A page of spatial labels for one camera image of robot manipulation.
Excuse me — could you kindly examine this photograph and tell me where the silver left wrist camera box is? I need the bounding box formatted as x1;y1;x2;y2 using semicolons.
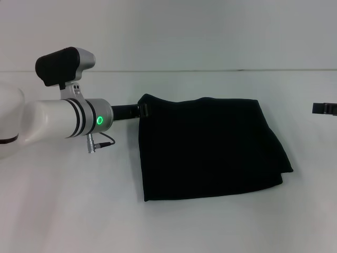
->
35;46;96;87

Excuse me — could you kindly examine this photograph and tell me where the black shirt with white print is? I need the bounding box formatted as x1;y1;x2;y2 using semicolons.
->
137;93;294;203

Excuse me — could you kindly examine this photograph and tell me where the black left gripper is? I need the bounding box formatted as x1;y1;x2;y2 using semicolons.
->
110;104;150;122

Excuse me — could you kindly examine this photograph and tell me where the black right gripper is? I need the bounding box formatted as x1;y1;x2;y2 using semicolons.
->
312;102;337;116

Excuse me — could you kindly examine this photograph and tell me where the silver camera mount bracket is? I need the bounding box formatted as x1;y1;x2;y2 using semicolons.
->
60;81;86;102

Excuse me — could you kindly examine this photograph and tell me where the thin dark left arm cable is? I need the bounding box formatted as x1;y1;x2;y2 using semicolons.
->
94;131;116;147

